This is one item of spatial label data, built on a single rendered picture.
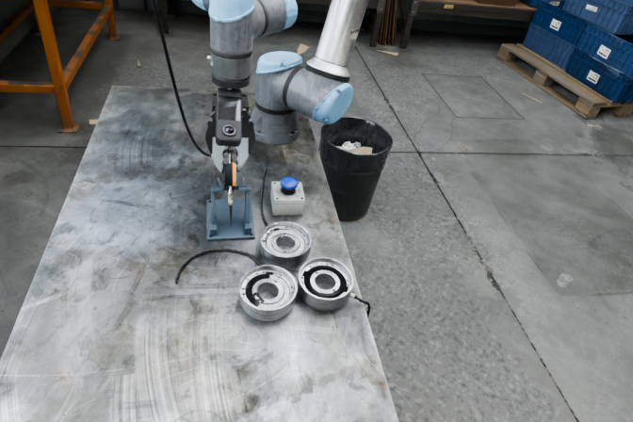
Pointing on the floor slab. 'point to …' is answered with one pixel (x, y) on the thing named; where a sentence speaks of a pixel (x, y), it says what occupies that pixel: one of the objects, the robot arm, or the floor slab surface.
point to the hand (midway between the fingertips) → (230, 169)
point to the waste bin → (353, 164)
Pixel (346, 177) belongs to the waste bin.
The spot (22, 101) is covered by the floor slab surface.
